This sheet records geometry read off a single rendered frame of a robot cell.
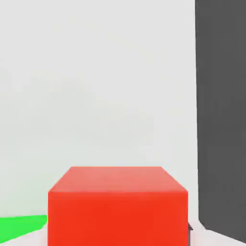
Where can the small red cube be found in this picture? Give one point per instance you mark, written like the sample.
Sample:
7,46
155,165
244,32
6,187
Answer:
117,211

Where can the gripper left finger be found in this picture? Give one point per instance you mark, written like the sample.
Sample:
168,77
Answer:
36,239

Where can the small green cube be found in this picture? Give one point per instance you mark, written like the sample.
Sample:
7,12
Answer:
17,226

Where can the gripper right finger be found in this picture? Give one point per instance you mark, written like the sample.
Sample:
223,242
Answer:
203,238

